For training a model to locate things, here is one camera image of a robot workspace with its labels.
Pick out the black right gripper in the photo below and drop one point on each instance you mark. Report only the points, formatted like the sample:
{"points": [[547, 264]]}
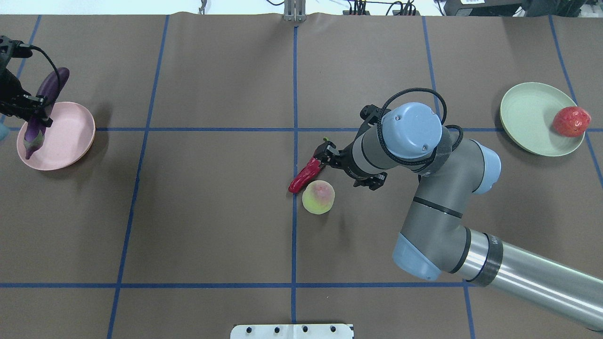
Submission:
{"points": [[347, 158]]}

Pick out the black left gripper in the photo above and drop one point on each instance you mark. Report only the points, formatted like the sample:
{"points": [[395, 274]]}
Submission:
{"points": [[9, 91]]}

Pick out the purple eggplant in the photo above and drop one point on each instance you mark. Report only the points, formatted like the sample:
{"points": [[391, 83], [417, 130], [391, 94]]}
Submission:
{"points": [[42, 113]]}

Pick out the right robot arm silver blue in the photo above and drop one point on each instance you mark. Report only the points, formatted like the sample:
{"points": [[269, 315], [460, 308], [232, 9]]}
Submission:
{"points": [[432, 239]]}

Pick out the red chili pepper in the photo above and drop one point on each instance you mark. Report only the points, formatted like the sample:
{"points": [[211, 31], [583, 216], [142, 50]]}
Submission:
{"points": [[310, 171]]}

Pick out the yellow green peach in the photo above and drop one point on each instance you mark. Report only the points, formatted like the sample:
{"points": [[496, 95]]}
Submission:
{"points": [[318, 197]]}

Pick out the pink plate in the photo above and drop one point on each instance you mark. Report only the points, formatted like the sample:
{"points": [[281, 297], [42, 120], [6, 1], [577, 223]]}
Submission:
{"points": [[67, 140]]}

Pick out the green plate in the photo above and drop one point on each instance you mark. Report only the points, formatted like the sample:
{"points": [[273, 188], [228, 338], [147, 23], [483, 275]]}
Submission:
{"points": [[527, 113]]}

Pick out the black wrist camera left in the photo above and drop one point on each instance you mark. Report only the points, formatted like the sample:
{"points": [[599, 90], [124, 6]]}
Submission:
{"points": [[10, 48]]}

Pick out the aluminium frame post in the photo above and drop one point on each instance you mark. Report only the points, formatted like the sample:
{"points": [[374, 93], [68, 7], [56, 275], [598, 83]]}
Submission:
{"points": [[295, 11]]}

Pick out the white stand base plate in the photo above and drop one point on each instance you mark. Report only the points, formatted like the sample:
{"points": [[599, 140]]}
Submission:
{"points": [[293, 331]]}

